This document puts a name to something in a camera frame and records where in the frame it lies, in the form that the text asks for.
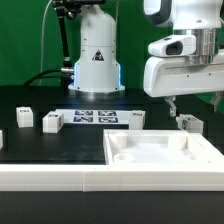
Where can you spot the white U-shaped fence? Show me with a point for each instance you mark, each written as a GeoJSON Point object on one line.
{"type": "Point", "coordinates": [150, 177]}

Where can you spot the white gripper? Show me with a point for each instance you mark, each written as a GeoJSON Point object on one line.
{"type": "Point", "coordinates": [170, 77]}

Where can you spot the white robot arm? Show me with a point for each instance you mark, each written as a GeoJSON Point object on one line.
{"type": "Point", "coordinates": [189, 61]}

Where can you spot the white sheet with markers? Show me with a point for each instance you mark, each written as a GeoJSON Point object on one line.
{"type": "Point", "coordinates": [78, 116]}

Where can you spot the white square table top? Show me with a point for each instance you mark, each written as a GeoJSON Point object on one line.
{"type": "Point", "coordinates": [142, 147]}

